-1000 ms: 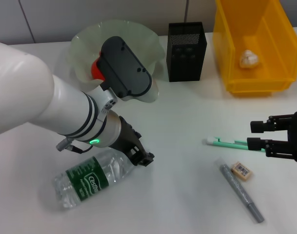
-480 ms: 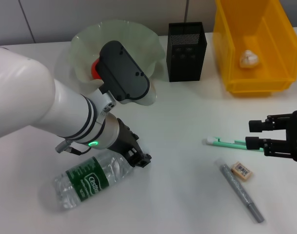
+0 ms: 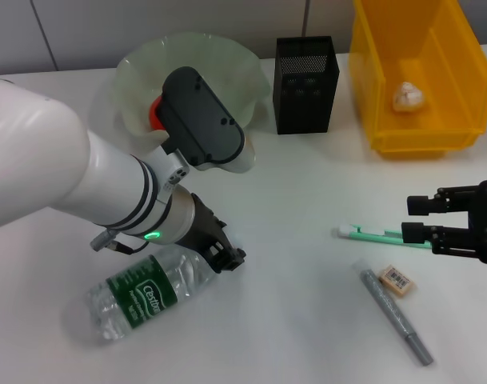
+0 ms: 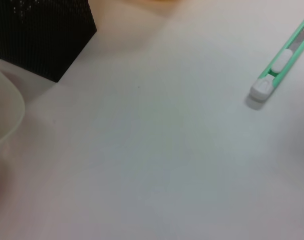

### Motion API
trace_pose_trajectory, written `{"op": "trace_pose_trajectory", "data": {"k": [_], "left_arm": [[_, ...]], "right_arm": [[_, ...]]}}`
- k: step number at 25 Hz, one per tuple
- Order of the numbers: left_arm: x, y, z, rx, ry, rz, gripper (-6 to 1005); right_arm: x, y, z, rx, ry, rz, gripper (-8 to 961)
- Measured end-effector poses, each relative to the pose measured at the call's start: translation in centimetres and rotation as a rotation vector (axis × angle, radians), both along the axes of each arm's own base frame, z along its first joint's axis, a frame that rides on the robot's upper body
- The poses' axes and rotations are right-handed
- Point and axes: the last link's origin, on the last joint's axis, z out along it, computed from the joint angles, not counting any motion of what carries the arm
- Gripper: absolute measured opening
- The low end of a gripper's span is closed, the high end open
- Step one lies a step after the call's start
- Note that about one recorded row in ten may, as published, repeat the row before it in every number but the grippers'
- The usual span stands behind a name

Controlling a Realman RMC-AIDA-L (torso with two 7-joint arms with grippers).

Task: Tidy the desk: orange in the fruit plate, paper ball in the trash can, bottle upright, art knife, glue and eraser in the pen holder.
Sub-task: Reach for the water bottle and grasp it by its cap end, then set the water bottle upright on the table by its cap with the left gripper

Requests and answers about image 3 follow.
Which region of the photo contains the grey pen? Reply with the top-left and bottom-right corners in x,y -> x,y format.
350,258 -> 435,367

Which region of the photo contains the clear green-label water bottle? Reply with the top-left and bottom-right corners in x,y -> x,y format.
85,244 -> 224,347

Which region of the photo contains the beige eraser with barcode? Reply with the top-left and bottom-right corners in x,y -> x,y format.
377,266 -> 414,298

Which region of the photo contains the red pomegranate toy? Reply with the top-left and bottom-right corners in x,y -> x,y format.
149,95 -> 168,131

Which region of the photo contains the black mesh pen holder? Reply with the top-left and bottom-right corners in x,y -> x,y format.
273,35 -> 341,135

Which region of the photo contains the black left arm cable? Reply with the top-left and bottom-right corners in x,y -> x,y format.
90,230 -> 148,255

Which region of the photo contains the white paper ball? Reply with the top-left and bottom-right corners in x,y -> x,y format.
393,82 -> 426,114

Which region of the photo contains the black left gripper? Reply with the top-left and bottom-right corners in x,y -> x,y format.
178,194 -> 247,275

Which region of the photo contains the green utility knife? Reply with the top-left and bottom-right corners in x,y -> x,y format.
338,223 -> 434,250

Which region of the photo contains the green glass fruit bowl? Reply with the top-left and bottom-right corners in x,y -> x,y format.
114,31 -> 273,153

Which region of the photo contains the yellow plastic bin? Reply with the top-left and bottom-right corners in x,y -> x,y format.
349,0 -> 487,160

